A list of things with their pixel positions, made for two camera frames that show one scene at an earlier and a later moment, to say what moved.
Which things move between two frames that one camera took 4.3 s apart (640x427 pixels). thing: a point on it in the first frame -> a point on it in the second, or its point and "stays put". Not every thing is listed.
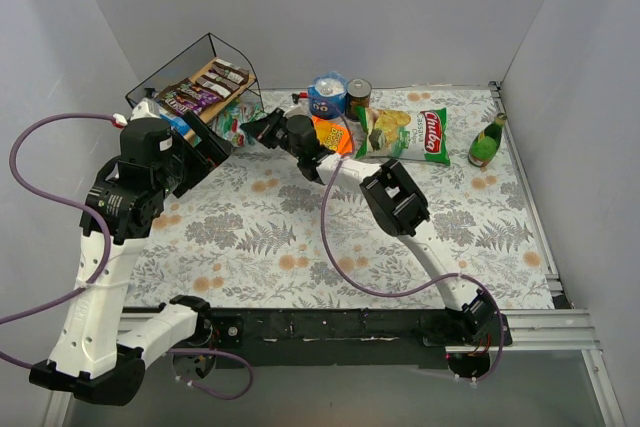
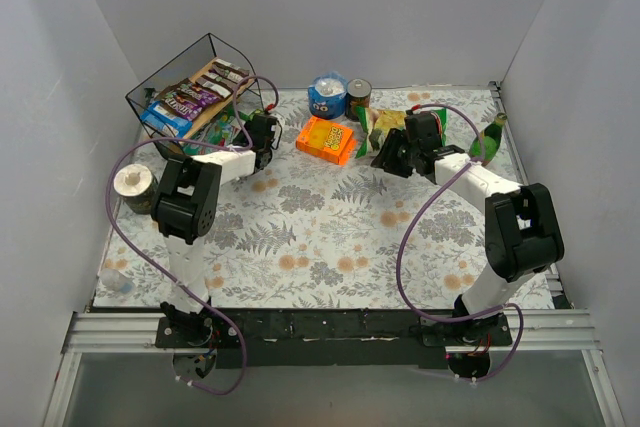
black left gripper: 205,137 -> 263,158
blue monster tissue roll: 327,96 stays put
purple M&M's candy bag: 184,105 stays put
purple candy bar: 199,95 stays put
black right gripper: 273,129 -> 396,153
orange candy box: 333,136 stays put
